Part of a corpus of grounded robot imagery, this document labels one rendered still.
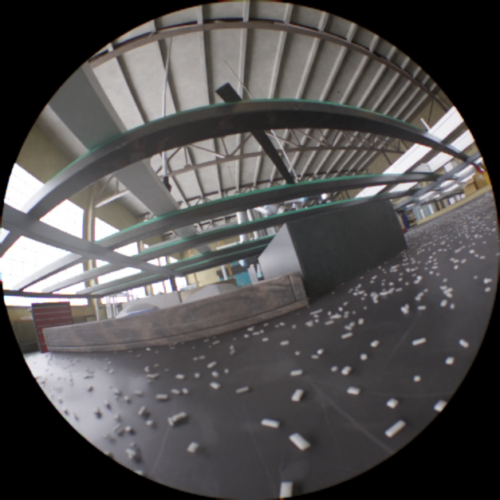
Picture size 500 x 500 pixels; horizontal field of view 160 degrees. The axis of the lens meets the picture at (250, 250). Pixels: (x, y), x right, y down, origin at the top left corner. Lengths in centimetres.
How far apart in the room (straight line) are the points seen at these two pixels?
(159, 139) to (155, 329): 22
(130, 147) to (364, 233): 35
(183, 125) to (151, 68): 794
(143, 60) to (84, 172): 783
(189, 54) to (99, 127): 777
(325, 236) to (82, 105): 37
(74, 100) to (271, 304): 33
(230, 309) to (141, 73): 822
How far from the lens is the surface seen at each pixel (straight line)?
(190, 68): 821
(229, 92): 27
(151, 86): 844
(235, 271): 484
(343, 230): 27
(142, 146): 26
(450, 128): 88
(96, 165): 29
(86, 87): 27
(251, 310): 17
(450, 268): 15
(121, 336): 22
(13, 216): 40
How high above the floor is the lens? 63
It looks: 10 degrees up
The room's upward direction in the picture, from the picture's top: 17 degrees counter-clockwise
